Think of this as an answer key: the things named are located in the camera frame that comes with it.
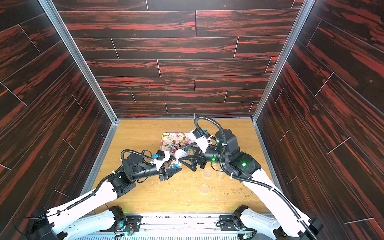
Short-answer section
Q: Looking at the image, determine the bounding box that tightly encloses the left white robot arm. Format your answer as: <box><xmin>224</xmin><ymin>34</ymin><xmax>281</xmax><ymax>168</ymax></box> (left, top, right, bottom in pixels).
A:
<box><xmin>26</xmin><ymin>150</ymin><xmax>181</xmax><ymax>240</ymax></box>

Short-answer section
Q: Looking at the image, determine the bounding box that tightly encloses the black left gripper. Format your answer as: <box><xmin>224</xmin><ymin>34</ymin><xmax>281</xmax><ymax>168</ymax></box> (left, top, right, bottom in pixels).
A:
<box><xmin>130</xmin><ymin>154</ymin><xmax>180</xmax><ymax>182</ymax></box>

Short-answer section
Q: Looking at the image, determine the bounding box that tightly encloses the floral rectangular tray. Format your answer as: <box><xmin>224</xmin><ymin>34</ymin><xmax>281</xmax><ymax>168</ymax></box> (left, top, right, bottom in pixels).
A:
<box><xmin>160</xmin><ymin>133</ymin><xmax>195</xmax><ymax>156</ymax></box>

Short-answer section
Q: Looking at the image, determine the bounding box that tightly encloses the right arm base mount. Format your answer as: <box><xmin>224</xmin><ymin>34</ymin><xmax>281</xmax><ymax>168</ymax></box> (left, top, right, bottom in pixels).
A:
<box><xmin>216</xmin><ymin>205</ymin><xmax>258</xmax><ymax>240</ymax></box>

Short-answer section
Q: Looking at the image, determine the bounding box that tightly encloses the left black corrugated cable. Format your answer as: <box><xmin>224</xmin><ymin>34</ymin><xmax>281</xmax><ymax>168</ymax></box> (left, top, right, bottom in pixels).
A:
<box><xmin>120</xmin><ymin>149</ymin><xmax>155</xmax><ymax>164</ymax></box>

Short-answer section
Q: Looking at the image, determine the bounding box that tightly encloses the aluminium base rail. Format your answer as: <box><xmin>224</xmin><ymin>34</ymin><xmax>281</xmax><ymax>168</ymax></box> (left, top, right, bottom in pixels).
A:
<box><xmin>71</xmin><ymin>213</ymin><xmax>289</xmax><ymax>240</ymax></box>

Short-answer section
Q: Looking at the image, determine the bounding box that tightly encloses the clear plastic jar lid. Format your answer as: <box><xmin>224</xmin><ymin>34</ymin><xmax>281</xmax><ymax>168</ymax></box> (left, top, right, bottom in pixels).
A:
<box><xmin>202</xmin><ymin>169</ymin><xmax>213</xmax><ymax>179</ymax></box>

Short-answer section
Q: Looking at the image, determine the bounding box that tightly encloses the white patterned jar lid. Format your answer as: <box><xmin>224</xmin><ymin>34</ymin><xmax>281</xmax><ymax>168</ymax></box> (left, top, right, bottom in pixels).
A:
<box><xmin>174</xmin><ymin>149</ymin><xmax>188</xmax><ymax>161</ymax></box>

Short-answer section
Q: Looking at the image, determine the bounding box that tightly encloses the pile of colourful lollipops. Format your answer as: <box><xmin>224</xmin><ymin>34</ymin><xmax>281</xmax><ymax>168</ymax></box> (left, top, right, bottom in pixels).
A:
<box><xmin>167</xmin><ymin>143</ymin><xmax>189</xmax><ymax>153</ymax></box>

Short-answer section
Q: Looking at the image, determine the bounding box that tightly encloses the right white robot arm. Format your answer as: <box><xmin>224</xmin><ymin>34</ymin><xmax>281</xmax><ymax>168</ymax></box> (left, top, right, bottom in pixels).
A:
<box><xmin>175</xmin><ymin>130</ymin><xmax>323</xmax><ymax>240</ymax></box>

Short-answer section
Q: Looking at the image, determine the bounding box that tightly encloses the clear candy jar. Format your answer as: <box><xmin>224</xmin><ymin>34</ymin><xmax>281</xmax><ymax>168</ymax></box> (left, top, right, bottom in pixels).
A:
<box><xmin>216</xmin><ymin>171</ymin><xmax>226</xmax><ymax>180</ymax></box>

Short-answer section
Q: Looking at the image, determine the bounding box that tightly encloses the candy jar with lid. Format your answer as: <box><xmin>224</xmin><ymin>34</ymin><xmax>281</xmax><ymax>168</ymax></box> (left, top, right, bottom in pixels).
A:
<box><xmin>168</xmin><ymin>160</ymin><xmax>182</xmax><ymax>169</ymax></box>

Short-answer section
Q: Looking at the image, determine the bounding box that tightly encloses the black corrugated cable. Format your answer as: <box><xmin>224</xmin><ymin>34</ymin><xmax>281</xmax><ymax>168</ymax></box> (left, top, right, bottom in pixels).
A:
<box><xmin>194</xmin><ymin>116</ymin><xmax>319</xmax><ymax>240</ymax></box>
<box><xmin>120</xmin><ymin>149</ymin><xmax>155</xmax><ymax>164</ymax></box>

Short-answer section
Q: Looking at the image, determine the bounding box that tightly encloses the right black corrugated cable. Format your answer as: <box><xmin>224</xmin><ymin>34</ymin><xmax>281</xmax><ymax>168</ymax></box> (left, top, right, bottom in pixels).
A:
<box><xmin>194</xmin><ymin>116</ymin><xmax>319</xmax><ymax>240</ymax></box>

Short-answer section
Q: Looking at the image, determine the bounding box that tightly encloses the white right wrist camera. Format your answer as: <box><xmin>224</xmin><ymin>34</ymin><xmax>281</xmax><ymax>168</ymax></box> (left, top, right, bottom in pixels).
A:
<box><xmin>189</xmin><ymin>129</ymin><xmax>212</xmax><ymax>154</ymax></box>

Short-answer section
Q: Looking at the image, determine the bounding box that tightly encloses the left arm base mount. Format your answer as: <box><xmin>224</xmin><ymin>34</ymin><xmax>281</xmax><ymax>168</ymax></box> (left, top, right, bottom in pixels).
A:
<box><xmin>107</xmin><ymin>206</ymin><xmax>142</xmax><ymax>238</ymax></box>

